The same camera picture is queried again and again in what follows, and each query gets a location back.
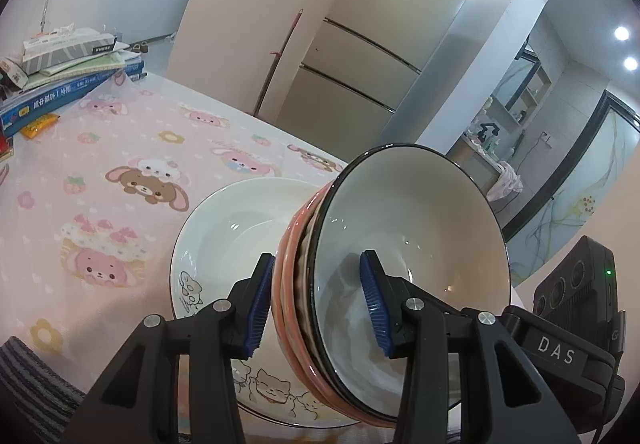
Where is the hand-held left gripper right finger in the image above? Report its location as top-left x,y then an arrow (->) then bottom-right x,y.
359,249 -> 583,444

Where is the beige refrigerator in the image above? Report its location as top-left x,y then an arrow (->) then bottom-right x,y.
277,0 -> 491,155

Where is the grey tissue box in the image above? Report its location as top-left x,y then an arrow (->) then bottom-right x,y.
21,23 -> 119,75

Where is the grey wall rail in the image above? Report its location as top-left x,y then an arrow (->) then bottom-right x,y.
127,30 -> 176,51

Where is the white printed plate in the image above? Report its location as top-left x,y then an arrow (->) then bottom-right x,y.
169,177 -> 461,430

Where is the bathroom vanity cabinet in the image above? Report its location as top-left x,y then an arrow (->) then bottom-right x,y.
445,134 -> 506,190

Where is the grey striped sweater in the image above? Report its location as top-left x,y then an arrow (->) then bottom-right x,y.
0,336 -> 88,444

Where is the orange snack packet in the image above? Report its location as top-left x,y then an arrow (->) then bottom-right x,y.
20,114 -> 61,140

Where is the green notebook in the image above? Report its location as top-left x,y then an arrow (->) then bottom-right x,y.
35,49 -> 127,78

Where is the mirror cabinet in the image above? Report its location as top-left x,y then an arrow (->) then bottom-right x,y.
487,39 -> 551,125

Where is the large blue book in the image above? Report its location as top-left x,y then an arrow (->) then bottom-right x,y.
0,72 -> 126,136

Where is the pink towel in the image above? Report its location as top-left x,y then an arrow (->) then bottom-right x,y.
487,161 -> 524,203

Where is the pink printed tablecloth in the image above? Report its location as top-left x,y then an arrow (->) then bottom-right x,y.
0,69 -> 526,444

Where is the black faucet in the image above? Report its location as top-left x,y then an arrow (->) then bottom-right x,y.
472,121 -> 501,146

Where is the black framed glass door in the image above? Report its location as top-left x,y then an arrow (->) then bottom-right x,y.
500,92 -> 640,290

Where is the black rimmed white bowl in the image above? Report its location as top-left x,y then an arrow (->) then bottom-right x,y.
302,143 -> 513,427

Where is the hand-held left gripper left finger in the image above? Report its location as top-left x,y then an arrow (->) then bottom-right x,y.
62,251 -> 277,444

